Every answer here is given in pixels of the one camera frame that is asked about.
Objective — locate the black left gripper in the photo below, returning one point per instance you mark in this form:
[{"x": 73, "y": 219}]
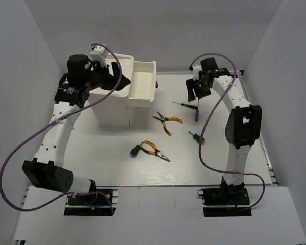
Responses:
[{"x": 111, "y": 80}]

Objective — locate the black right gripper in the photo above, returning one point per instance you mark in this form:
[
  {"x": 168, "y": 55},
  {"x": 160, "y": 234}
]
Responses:
[{"x": 190, "y": 84}]

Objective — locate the black green precision screwdriver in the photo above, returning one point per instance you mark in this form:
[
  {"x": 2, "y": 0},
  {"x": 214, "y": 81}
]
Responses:
[{"x": 187, "y": 105}]

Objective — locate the blue red handle screwdriver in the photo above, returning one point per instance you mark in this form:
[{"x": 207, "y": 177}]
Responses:
[{"x": 197, "y": 112}]

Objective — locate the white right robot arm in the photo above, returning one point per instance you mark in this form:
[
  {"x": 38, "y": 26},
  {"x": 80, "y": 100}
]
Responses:
[{"x": 244, "y": 123}]

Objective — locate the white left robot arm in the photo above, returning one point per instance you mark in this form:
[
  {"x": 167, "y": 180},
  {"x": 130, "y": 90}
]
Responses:
[{"x": 85, "y": 73}]

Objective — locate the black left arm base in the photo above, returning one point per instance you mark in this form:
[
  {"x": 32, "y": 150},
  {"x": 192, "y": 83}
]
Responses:
[{"x": 93, "y": 205}]

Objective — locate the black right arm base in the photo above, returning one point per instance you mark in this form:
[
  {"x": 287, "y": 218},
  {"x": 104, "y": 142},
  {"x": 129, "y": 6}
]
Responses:
[{"x": 216, "y": 205}]

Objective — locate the white drawer cabinet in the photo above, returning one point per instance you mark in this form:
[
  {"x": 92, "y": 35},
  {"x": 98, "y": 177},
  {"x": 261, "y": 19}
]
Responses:
[{"x": 114, "y": 111}]

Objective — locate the yellow needle-nose pliers upper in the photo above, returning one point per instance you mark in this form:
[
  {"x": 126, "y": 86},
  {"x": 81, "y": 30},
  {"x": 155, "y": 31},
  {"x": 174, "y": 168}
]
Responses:
[{"x": 164, "y": 120}]

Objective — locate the yellow needle-nose pliers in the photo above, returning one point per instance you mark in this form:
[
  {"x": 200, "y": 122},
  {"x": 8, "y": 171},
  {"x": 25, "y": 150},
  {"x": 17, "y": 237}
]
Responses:
[
  {"x": 164, "y": 120},
  {"x": 155, "y": 151}
]

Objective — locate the stubby green orange screwdriver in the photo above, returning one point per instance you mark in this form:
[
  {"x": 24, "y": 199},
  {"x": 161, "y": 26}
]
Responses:
[{"x": 197, "y": 138}]

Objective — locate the yellow needle-nose pliers lower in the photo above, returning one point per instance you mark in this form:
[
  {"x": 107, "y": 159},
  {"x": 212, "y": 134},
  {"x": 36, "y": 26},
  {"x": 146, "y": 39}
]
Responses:
[{"x": 155, "y": 151}]

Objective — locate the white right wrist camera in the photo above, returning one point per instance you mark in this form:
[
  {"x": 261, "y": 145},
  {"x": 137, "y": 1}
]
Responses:
[{"x": 196, "y": 70}]

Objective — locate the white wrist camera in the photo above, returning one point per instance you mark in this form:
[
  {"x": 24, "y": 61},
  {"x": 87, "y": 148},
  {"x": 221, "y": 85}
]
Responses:
[
  {"x": 99, "y": 52},
  {"x": 196, "y": 70}
]

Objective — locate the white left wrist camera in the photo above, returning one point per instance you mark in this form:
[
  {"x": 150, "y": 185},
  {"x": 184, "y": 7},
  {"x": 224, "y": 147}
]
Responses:
[{"x": 99, "y": 52}]

